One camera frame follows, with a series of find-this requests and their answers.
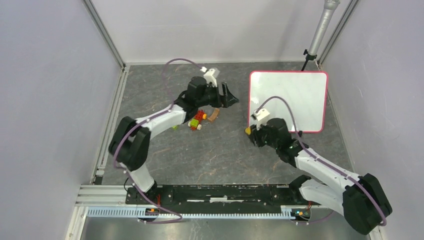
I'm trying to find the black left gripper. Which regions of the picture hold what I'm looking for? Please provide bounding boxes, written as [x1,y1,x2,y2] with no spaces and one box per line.
[195,81,238,108]

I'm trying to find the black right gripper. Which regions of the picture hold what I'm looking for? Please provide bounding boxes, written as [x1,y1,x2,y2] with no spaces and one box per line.
[247,118,279,150]

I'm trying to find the pink framed whiteboard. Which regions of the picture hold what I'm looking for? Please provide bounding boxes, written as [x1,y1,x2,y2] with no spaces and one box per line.
[247,70,329,133]

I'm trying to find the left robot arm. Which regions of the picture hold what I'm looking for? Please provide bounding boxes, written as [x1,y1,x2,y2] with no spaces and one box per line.
[108,76,239,204]

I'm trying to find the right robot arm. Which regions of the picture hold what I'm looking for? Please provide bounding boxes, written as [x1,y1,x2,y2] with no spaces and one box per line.
[244,118,393,235]

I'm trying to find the brown curved block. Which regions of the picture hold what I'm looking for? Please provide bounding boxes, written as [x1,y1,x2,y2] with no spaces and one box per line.
[207,108,220,123]

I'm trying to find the red yellow toy block car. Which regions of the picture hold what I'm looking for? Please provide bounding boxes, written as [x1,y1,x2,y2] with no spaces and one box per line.
[188,110,208,131]

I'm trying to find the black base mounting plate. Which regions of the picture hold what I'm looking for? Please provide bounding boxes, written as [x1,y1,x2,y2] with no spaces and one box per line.
[125,184,309,214]

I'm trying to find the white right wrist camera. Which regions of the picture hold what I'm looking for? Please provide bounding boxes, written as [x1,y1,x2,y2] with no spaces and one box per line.
[250,108,270,130]

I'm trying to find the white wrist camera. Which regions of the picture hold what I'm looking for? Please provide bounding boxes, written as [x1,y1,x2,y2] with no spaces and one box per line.
[203,67,220,88]
[250,108,270,130]

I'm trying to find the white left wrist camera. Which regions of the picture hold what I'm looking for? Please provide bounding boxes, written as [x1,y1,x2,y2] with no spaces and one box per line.
[203,67,220,88]

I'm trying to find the white slotted cable duct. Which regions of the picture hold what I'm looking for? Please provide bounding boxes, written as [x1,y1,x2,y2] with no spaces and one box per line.
[86,206,310,220]

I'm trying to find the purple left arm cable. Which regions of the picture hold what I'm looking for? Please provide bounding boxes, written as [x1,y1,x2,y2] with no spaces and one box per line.
[112,58,208,225]

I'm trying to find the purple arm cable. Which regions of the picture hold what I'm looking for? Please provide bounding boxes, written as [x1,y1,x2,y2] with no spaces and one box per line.
[112,58,208,225]
[255,96,388,227]

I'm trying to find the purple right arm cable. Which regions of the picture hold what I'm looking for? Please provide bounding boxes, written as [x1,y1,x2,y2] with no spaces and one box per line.
[255,96,388,227]

